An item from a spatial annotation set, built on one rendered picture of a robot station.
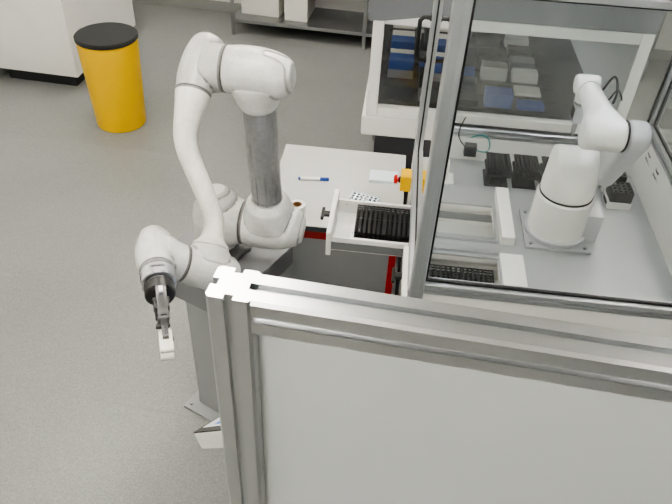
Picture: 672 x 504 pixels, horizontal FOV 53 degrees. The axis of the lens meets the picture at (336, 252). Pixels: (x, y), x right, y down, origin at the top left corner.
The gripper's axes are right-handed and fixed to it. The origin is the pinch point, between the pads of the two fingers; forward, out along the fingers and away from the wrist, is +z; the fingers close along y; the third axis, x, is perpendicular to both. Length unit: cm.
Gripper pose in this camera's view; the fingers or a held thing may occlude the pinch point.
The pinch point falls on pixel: (166, 344)
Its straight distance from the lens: 158.8
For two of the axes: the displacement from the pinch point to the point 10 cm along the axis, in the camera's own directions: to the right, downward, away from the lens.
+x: 9.5, -0.8, 2.9
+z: 2.7, 6.3, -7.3
